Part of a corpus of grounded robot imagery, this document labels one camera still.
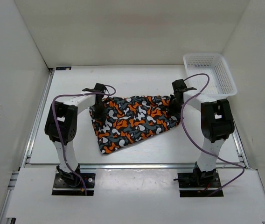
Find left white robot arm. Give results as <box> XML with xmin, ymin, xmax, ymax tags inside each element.
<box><xmin>44</xmin><ymin>83</ymin><xmax>110</xmax><ymax>192</ymax></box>

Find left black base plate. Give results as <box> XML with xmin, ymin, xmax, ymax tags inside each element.
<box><xmin>52</xmin><ymin>171</ymin><xmax>96</xmax><ymax>196</ymax></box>

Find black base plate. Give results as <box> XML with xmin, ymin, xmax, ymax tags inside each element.
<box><xmin>52</xmin><ymin>171</ymin><xmax>96</xmax><ymax>196</ymax></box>
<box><xmin>173</xmin><ymin>172</ymin><xmax>223</xmax><ymax>198</ymax></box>

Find orange camouflage patterned shorts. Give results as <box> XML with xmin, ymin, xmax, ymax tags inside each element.
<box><xmin>89</xmin><ymin>95</ymin><xmax>180</xmax><ymax>154</ymax></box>

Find white perforated plastic basket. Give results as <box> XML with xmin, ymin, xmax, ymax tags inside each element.
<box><xmin>183</xmin><ymin>53</ymin><xmax>237</xmax><ymax>99</ymax></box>

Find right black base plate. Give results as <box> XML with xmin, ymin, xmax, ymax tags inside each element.
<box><xmin>173</xmin><ymin>172</ymin><xmax>223</xmax><ymax>198</ymax></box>

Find blue label sticker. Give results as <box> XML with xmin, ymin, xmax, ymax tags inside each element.
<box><xmin>56</xmin><ymin>66</ymin><xmax>72</xmax><ymax>70</ymax></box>

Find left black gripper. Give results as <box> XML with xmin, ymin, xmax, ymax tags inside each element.
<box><xmin>91</xmin><ymin>101</ymin><xmax>108</xmax><ymax>123</ymax></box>

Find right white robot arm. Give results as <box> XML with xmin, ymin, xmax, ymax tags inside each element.
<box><xmin>168</xmin><ymin>79</ymin><xmax>235</xmax><ymax>187</ymax></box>

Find aluminium rail frame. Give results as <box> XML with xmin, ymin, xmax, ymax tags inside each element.
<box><xmin>4</xmin><ymin>65</ymin><xmax>265</xmax><ymax>224</ymax></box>

